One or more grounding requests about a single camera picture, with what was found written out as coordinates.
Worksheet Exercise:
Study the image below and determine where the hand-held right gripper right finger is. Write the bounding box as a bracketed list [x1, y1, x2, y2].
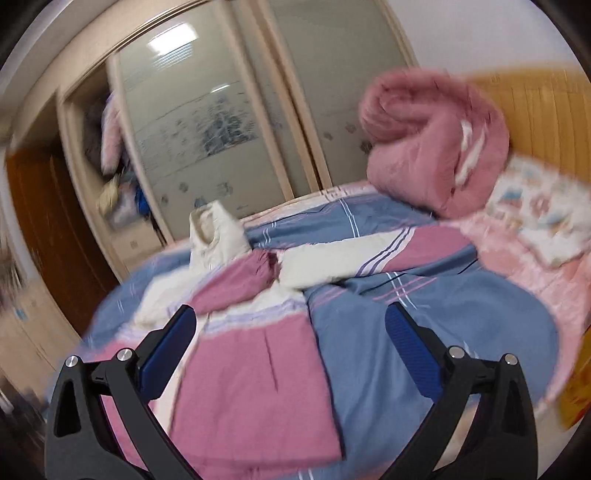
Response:
[385, 302, 539, 480]

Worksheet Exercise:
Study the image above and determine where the brown wooden door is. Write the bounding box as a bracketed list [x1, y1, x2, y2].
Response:
[4, 145, 122, 326]

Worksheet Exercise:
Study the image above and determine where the floral frosted sliding wardrobe door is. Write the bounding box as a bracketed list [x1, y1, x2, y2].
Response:
[108, 0, 298, 243]

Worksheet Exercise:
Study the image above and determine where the yellow cloth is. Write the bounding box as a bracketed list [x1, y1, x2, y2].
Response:
[95, 176, 122, 217]

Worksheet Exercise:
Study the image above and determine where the pink puffer jacket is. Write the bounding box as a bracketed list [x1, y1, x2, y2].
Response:
[98, 91, 126, 177]

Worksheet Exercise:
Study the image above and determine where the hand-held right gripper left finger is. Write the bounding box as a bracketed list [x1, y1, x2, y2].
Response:
[44, 305, 200, 480]

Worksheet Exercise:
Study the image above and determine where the pink and white quilt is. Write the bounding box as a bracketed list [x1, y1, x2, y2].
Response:
[99, 202, 416, 480]

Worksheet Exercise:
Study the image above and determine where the printed pillow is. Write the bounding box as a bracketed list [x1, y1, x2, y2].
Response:
[485, 154, 591, 269]

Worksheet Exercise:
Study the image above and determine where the beige cabinet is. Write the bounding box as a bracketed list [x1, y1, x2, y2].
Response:
[0, 256, 85, 400]

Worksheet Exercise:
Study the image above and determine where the beige wardrobe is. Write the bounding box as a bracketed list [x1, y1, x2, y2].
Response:
[55, 0, 419, 282]

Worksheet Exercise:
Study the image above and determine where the plain frosted sliding wardrobe door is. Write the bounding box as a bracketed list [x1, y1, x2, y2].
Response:
[256, 0, 419, 197]

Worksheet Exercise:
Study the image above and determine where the rolled pink quilt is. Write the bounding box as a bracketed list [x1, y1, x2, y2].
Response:
[359, 69, 511, 220]

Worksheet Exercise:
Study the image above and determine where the bed with blue sheet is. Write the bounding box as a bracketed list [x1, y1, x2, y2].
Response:
[85, 189, 561, 480]

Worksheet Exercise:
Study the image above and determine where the wooden headboard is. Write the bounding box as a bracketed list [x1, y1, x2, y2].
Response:
[466, 67, 591, 164]

